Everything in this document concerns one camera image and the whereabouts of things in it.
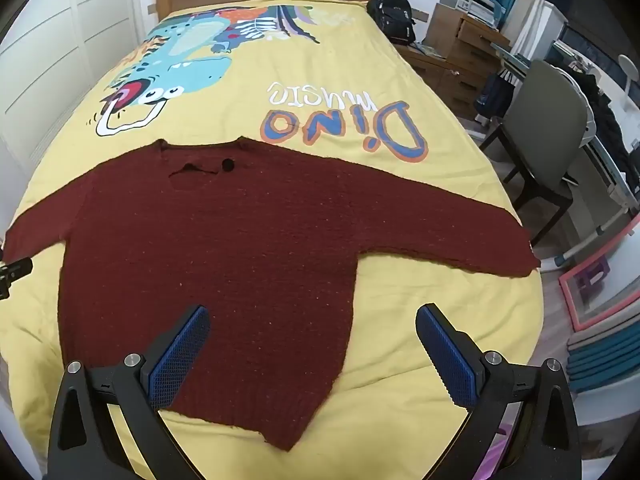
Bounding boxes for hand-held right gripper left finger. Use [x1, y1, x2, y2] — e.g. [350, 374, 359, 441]
[47, 304, 211, 480]

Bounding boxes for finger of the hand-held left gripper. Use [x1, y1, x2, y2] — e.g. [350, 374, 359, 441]
[0, 258, 34, 301]

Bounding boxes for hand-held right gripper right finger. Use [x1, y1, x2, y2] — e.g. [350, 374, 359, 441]
[415, 303, 583, 480]

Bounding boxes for dark red knitted sweater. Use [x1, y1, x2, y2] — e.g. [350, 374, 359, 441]
[2, 136, 541, 453]

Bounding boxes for stack of teal mats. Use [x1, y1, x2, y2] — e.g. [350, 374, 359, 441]
[567, 320, 640, 394]

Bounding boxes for white wardrobe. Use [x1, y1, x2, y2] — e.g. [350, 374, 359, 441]
[0, 0, 162, 161]

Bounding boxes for grey-green chair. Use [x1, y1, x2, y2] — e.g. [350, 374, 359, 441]
[480, 60, 592, 248]

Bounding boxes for dark blue bag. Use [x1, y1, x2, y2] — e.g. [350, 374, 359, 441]
[475, 72, 516, 123]

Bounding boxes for dark jacket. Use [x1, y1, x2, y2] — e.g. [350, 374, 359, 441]
[575, 67, 632, 171]

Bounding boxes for yellow printed blanket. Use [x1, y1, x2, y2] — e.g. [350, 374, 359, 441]
[0, 0, 546, 480]

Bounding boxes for wooden dresser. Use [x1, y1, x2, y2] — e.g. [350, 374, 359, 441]
[395, 2, 506, 126]

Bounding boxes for white desk lamp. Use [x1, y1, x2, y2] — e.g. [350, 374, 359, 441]
[617, 55, 640, 111]

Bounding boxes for black backpack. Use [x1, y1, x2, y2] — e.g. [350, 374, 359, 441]
[366, 0, 416, 46]

